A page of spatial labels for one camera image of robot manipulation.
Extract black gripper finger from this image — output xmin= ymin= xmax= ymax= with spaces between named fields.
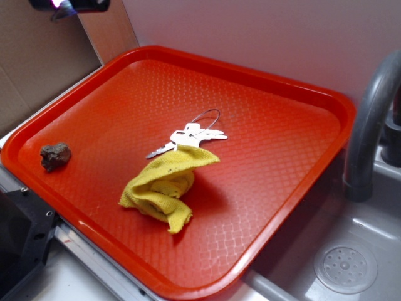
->
xmin=51 ymin=0 xmax=77 ymax=22

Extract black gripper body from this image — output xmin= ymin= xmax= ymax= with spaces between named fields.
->
xmin=29 ymin=0 xmax=110 ymax=13

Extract yellow cloth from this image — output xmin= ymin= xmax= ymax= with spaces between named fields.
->
xmin=119 ymin=145 xmax=220 ymax=235

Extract wooden board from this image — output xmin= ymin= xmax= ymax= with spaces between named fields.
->
xmin=78 ymin=1 xmax=139 ymax=65

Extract cardboard panel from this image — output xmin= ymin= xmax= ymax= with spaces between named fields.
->
xmin=1 ymin=1 xmax=100 ymax=135

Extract red plastic tray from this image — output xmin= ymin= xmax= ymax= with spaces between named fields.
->
xmin=1 ymin=46 xmax=355 ymax=300

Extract brown rock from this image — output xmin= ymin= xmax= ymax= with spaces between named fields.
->
xmin=40 ymin=142 xmax=71 ymax=172

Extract grey faucet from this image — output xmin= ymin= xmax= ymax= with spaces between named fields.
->
xmin=343 ymin=50 xmax=400 ymax=202

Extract black faucet knob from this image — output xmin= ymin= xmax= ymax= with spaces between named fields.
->
xmin=381 ymin=90 xmax=400 ymax=167

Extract grey sink basin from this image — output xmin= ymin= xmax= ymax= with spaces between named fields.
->
xmin=243 ymin=156 xmax=400 ymax=300

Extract sink drain strainer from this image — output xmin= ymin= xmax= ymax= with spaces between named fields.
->
xmin=313 ymin=240 xmax=378 ymax=295

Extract silver keys on wire ring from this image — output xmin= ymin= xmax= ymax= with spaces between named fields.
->
xmin=145 ymin=108 xmax=228 ymax=159

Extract black metal bracket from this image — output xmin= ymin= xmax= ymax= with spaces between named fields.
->
xmin=1 ymin=188 xmax=58 ymax=300

